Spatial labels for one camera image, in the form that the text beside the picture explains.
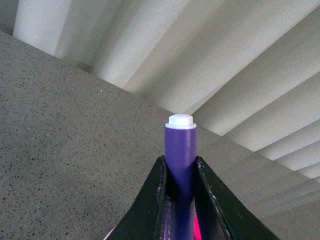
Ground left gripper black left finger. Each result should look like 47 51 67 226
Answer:
107 156 167 240

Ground pink highlighter pen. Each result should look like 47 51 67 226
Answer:
193 216 202 240

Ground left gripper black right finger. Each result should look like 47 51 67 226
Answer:
195 156 279 240

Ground white pleated curtain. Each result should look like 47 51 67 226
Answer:
0 0 320 181

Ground purple highlighter pen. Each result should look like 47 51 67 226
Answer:
163 114 197 240

